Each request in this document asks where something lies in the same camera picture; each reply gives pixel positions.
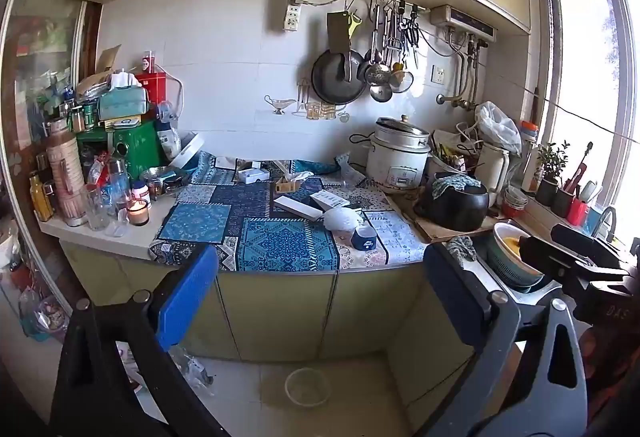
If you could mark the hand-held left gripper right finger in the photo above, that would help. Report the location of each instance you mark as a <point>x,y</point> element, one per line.
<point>450,297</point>

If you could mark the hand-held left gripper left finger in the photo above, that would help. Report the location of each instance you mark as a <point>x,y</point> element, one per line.
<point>187,297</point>

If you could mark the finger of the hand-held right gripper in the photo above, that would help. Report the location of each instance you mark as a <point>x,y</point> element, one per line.
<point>590,247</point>
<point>550,259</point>

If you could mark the white round plastic bin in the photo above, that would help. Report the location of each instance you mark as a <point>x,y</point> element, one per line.
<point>307,387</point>

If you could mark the metal sink faucet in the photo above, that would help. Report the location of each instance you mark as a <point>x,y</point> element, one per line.
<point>605,217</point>

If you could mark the red cup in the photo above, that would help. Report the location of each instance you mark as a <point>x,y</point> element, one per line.
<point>577,212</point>

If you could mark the grey dish rag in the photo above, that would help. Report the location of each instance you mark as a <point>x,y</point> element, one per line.
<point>461,249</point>

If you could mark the black utensil pot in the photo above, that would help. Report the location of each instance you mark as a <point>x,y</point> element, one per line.
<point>565,202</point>

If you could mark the yellow sink cabinet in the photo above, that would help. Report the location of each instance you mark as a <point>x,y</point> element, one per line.
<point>435,357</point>

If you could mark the stacked small bowls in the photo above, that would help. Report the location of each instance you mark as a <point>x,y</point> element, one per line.
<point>515,204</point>

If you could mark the wooden cutting board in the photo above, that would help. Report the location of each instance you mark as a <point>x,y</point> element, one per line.
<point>430,232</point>

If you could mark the clear crumpled plastic bag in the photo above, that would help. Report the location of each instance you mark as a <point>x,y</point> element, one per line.
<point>195,369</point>

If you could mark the potted green plant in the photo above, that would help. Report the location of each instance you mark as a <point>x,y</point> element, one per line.
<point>550,172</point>

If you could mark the black round pot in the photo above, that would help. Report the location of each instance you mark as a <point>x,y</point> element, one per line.
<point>455,212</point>

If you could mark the yellow lower cabinet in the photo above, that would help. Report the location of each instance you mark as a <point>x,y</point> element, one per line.
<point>275,312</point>

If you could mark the lit candle jar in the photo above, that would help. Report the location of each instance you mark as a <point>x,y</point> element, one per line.
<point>138,213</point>

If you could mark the clear drinking glass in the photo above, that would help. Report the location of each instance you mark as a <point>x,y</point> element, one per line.
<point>95,209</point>
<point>116,223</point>

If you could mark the bottle with orange cap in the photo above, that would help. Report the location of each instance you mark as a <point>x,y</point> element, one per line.
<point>529,157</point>

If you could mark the white electric kettle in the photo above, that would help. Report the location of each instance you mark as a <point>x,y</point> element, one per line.
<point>492,172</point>

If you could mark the patchwork patterned tablecloth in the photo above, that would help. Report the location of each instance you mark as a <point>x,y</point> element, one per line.
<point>280,237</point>

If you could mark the teal crocheted cloth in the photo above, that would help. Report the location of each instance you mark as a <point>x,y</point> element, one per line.
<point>455,184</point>

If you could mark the white jar blue lid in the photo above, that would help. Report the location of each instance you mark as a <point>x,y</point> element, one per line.
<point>141,192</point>

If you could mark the metal bowl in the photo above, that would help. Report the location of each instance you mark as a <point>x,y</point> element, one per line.
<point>162,177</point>

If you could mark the clear bottle blue label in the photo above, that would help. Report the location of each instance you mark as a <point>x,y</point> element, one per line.
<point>117,187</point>

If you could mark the white crumpled wrapper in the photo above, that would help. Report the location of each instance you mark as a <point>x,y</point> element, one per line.
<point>342,219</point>

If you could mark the utensil holder with chopsticks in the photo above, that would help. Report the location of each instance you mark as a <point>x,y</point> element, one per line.
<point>447,162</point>

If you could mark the white plastic bag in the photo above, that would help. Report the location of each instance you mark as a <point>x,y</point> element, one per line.
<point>497,127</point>

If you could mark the white rice cooker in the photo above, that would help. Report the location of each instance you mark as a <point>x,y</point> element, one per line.
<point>397,162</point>

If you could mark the brown woven tissue box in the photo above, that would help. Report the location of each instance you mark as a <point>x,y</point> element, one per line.
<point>290,184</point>

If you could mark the clear plastic cup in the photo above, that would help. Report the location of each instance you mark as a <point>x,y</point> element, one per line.
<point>356,174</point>

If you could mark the green metal box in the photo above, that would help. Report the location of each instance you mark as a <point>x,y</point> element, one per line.
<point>132,147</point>

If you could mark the pink patterned thermos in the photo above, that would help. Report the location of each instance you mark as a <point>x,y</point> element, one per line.
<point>65,172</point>

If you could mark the yellow bottle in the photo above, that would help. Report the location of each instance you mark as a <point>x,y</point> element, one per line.
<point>40,199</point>

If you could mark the blue folded patterned cloth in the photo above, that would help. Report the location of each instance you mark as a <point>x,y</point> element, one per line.
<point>315,166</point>

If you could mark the teal tissue box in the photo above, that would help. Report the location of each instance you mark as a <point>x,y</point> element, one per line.
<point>122,104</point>

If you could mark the white framed window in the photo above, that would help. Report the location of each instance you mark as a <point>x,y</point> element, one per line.
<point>580,42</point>

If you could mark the red metal box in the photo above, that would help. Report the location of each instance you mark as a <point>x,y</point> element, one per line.
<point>152,89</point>

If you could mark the metal ladle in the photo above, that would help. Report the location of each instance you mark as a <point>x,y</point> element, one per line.
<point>381,93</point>

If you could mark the mesh strainer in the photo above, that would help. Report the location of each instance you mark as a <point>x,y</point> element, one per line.
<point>402,82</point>

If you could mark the metal skimmer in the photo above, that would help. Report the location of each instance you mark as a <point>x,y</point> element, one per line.
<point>376,73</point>

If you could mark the black wok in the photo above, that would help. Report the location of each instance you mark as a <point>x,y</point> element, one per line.
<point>330,84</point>

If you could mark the brown cardboard piece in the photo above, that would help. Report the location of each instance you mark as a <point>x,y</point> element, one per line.
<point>107,59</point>

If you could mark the kitchen scissors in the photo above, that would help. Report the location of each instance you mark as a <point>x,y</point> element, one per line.
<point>412,34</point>

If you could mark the metal tongs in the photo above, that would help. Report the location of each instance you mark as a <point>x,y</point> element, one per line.
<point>393,27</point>

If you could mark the steel cleaver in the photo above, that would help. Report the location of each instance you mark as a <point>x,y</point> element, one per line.
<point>338,32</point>

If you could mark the yellow peeler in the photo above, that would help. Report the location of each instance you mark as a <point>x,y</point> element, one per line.
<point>355,23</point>

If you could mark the white power strip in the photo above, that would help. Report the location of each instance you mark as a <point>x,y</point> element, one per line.
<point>294,17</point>

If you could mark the brass wall faucet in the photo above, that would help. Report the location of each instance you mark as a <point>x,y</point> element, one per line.
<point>455,102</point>

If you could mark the kitchenware wall sticker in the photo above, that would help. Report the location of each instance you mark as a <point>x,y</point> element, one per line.
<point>280,106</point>

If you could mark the white wall socket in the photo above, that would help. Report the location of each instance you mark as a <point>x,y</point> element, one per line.
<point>438,74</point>

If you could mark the grey wall water heater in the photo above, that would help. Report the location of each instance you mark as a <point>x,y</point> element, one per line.
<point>462,23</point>

